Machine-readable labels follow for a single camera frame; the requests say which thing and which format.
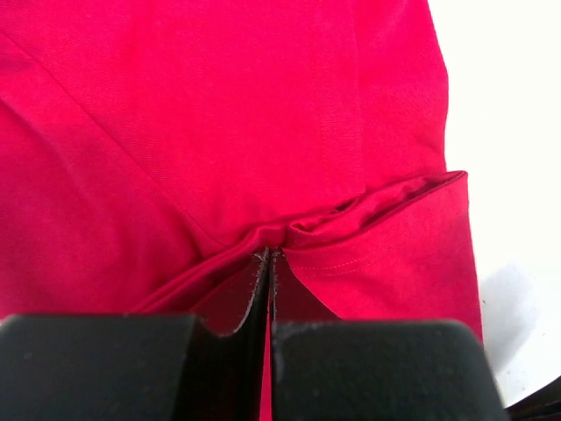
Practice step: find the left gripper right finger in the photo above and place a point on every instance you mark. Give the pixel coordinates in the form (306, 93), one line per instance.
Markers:
(296, 318)

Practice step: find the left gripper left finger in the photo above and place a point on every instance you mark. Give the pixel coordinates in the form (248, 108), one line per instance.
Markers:
(236, 316)

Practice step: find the red t shirt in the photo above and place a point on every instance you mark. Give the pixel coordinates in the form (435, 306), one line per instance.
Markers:
(150, 148)

